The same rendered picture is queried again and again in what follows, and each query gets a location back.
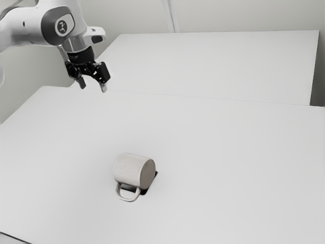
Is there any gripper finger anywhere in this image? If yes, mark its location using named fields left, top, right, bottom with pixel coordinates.
left=68, top=66, right=86, bottom=89
left=92, top=61, right=112, bottom=93

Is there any beige mug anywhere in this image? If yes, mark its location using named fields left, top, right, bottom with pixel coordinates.
left=112, top=152, right=156, bottom=202

